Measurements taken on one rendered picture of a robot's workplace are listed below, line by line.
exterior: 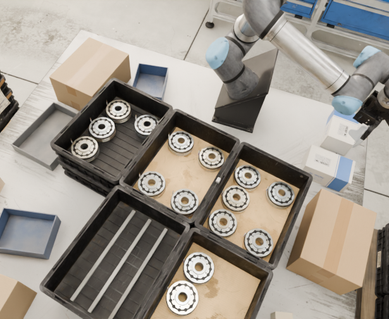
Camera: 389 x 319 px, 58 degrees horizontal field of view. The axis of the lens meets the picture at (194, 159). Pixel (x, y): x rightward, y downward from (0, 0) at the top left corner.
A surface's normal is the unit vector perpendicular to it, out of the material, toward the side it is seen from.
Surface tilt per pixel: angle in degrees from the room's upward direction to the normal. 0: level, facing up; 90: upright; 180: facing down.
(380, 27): 90
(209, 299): 0
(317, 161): 0
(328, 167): 0
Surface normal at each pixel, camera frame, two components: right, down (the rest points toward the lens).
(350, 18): -0.31, 0.80
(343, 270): 0.09, -0.51
